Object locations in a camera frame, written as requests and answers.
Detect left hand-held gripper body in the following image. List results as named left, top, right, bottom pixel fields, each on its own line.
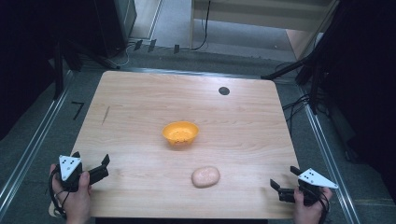
left=57, top=155, right=92, bottom=192

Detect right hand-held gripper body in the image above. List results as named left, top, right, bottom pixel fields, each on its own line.
left=295, top=167, right=339, bottom=206

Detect beige bread roll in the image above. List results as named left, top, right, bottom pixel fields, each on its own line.
left=191, top=165, right=221, bottom=189

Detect orange plastic bowl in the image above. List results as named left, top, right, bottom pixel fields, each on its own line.
left=161, top=120, right=200, bottom=147

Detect person's right hand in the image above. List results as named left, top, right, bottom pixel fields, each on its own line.
left=292, top=187, right=333, bottom=224

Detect person's left hand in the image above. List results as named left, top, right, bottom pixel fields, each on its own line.
left=49, top=164, right=93, bottom=224

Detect black metal stand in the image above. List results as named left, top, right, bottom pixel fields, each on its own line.
left=51, top=38, right=121, bottom=101
left=261, top=52, right=326, bottom=116

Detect dark cabinet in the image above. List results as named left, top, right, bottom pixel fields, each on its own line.
left=92, top=0, right=138, bottom=59

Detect metal floor rail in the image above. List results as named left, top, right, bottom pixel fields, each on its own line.
left=298, top=86, right=362, bottom=224
left=0, top=70, right=75, bottom=214

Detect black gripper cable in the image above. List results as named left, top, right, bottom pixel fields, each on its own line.
left=48, top=167, right=70, bottom=219
left=312, top=188, right=332, bottom=224

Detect black floor cables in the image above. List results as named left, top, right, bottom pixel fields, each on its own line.
left=281, top=92, right=331, bottom=133

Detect white thin cable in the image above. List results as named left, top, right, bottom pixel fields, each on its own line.
left=118, top=41, right=139, bottom=67

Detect black hanging cable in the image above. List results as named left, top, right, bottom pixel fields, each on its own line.
left=190, top=0, right=212, bottom=51

